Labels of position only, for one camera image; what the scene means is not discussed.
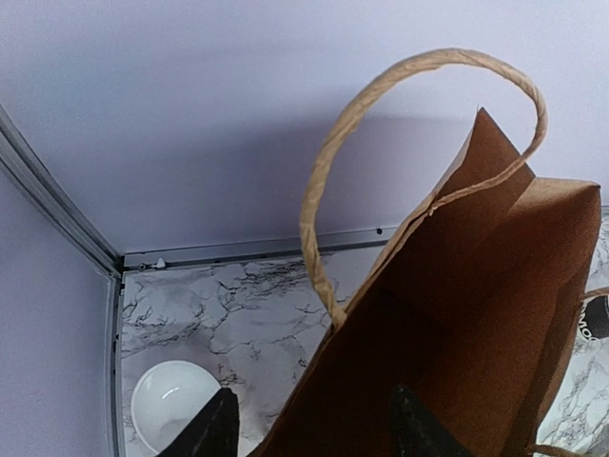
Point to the white and orange bowl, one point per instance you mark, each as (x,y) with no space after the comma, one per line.
(166,398)

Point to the left aluminium frame post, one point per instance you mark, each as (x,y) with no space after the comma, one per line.
(60,283)

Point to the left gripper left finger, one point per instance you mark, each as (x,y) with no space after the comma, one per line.
(213,432)

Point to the brown paper bag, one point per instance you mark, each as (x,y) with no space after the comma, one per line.
(473,303)

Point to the stack of paper cups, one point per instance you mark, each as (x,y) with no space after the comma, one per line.
(593,324)

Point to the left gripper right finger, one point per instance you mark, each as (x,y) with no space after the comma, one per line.
(416,432)

